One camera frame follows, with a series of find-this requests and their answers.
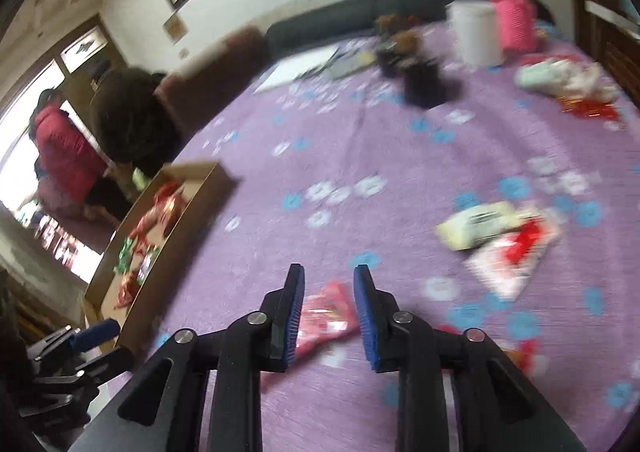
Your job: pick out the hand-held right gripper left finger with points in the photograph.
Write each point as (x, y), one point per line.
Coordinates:
(295, 312)

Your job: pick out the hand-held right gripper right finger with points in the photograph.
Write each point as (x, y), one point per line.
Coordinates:
(365, 317)

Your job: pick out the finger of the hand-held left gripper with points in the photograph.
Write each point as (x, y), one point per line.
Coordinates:
(95, 334)
(112, 363)

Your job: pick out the pink cartoon snack packet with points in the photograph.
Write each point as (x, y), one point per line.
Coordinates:
(327, 317)

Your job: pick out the small dark red packet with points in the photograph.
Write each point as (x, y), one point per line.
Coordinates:
(125, 289)

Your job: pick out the small white red packet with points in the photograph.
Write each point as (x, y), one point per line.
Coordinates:
(147, 264)

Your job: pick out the red yellow snack packet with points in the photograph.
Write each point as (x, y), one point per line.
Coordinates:
(160, 209)

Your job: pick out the cardboard box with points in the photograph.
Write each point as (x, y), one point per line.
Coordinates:
(202, 197)

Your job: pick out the white green snack packet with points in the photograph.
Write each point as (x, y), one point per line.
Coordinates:
(475, 227)

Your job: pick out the papers and pen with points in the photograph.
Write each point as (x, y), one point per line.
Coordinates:
(295, 69)

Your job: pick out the black bottle holder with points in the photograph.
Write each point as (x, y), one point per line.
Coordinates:
(425, 82)

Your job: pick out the grey notebook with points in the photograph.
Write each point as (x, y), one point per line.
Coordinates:
(350, 64)

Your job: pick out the brown chair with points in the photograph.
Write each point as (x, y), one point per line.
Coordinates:
(210, 67)

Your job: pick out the dark sofa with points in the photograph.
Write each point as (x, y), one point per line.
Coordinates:
(325, 17)

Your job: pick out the pale green cloth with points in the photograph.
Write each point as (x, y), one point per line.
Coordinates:
(537, 74)

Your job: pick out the white plastic jar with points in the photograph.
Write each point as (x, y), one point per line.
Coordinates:
(475, 32)

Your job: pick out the red plastic wrapper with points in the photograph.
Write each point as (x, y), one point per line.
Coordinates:
(590, 109)

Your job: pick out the white cloth glove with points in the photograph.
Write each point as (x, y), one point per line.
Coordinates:
(585, 82)

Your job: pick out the bottle with pink knitted cover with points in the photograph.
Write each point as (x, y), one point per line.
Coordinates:
(512, 17)

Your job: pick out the wooden counter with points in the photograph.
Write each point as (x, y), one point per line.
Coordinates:
(615, 62)

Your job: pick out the white shelf board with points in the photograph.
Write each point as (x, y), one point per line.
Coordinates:
(610, 17)

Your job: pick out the wooden door frame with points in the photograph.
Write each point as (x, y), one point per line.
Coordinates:
(80, 29)

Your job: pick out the small wall plaque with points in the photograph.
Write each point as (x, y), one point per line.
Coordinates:
(175, 27)

